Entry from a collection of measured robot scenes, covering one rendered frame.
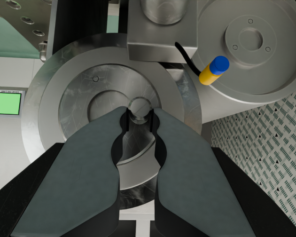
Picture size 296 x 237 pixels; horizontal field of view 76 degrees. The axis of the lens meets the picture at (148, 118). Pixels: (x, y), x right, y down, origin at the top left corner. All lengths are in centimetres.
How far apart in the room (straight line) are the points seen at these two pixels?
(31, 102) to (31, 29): 36
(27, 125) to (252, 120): 27
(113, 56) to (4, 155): 46
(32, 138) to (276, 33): 23
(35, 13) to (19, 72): 302
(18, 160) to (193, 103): 47
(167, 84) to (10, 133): 47
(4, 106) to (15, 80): 288
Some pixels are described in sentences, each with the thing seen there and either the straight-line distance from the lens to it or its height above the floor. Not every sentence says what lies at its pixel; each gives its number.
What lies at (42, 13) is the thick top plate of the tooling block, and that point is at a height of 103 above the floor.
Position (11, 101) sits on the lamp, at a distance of 58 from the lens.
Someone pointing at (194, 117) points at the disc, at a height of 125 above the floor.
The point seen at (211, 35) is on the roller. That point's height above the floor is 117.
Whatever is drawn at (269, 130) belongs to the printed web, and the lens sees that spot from 27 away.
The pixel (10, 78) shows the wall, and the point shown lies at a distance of 352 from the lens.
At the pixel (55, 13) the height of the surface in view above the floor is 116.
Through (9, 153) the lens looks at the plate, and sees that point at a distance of 57.
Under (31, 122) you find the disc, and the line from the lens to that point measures 18.
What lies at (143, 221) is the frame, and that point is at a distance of 52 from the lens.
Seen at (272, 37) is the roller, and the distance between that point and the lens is 22.
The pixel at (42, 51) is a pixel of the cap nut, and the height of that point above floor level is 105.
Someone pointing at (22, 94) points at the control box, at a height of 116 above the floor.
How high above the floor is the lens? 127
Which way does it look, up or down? 8 degrees down
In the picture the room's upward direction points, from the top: 178 degrees counter-clockwise
